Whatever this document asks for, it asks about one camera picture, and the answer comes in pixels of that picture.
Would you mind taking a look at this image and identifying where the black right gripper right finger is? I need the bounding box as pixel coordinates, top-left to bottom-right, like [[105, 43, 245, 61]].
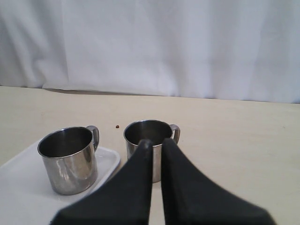
[[161, 139, 276, 225]]

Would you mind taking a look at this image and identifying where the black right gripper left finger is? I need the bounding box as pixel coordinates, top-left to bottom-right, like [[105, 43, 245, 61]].
[[52, 140, 153, 225]]

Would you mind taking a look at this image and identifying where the steel mug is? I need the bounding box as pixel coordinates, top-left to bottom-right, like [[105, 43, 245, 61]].
[[37, 126, 100, 195], [123, 119, 180, 183]]

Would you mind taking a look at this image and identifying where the white rectangular tray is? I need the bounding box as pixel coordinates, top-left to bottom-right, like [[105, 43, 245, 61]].
[[0, 142, 120, 225]]

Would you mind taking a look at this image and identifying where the white curtain backdrop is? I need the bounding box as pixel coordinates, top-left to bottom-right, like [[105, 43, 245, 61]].
[[0, 0, 300, 103]]

